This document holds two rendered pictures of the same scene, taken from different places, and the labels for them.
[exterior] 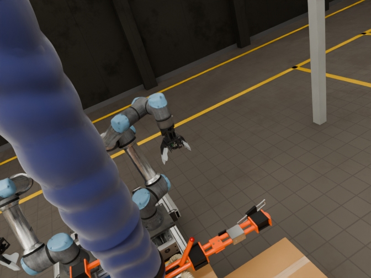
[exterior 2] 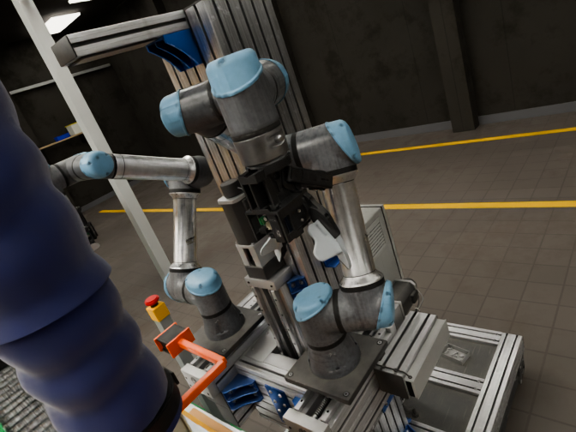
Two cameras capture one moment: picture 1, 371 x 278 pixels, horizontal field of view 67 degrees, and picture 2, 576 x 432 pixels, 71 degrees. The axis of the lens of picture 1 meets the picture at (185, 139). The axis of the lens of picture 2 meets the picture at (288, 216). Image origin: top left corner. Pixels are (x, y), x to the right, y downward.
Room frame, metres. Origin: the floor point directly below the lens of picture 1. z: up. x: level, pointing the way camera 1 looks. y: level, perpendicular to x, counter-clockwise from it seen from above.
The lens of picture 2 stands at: (0.87, -0.47, 1.86)
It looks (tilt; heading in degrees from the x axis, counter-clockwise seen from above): 21 degrees down; 62
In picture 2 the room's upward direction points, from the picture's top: 21 degrees counter-clockwise
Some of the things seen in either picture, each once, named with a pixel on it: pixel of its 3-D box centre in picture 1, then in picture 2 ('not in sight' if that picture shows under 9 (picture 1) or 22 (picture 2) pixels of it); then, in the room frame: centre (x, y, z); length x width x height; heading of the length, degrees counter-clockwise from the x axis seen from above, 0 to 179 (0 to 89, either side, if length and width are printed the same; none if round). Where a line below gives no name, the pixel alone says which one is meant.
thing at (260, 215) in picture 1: (259, 220); not in sight; (0.91, -0.22, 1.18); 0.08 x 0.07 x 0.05; 103
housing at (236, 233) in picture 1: (236, 234); not in sight; (0.89, -0.08, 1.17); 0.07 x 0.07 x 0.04; 13
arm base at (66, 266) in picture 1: (73, 258); (220, 315); (1.15, 0.84, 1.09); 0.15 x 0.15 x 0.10
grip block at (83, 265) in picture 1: (80, 271); (174, 339); (0.97, 0.72, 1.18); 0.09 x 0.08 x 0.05; 13
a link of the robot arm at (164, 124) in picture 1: (165, 121); (263, 147); (1.15, 0.06, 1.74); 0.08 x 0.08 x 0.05
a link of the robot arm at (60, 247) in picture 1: (62, 247); (206, 290); (1.15, 0.85, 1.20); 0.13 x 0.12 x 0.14; 106
